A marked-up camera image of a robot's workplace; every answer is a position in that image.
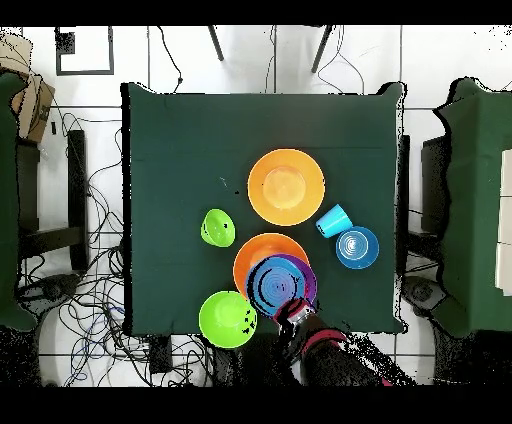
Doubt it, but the black tripod leg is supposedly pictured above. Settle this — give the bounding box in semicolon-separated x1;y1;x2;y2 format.
310;25;334;74
206;25;226;62

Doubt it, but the black cable with connector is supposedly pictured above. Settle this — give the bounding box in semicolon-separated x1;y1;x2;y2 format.
156;25;184;94

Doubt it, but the white box stack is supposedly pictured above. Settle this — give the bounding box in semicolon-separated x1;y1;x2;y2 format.
494;148;512;297

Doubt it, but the black floor frame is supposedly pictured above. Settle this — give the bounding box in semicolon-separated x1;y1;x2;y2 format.
54;25;116;77

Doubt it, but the black metal stand frame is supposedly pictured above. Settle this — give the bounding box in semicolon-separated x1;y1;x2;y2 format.
15;129;91;273

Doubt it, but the small green bowl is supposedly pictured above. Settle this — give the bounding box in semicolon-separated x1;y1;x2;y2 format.
200;208;237;249

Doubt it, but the purple bowl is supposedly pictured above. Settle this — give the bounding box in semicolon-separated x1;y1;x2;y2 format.
271;253;319;305

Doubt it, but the cardboard box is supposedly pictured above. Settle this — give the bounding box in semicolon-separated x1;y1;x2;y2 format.
0;31;56;145

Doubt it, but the large green bowl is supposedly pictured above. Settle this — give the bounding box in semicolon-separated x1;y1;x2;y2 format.
198;290;259;349

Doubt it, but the dark green covered table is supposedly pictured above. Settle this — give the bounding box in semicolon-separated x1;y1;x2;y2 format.
0;72;39;333
433;77;512;338

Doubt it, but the black pedestal foot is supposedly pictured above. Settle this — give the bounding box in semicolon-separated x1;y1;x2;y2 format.
401;275;447;311
17;273;83;317

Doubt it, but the dark green table cloth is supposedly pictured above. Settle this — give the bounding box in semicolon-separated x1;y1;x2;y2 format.
121;81;407;337

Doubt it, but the black power strip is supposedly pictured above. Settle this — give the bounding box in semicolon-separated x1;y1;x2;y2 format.
148;334;174;374

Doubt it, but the blue cup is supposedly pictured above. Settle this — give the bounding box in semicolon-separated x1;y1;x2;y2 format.
315;202;354;240

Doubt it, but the blue bowl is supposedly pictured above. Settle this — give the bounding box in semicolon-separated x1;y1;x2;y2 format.
335;225;380;270
244;256;308;318

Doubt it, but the large orange bowl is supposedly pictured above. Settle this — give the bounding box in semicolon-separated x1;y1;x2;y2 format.
246;148;327;228
232;232;311;299

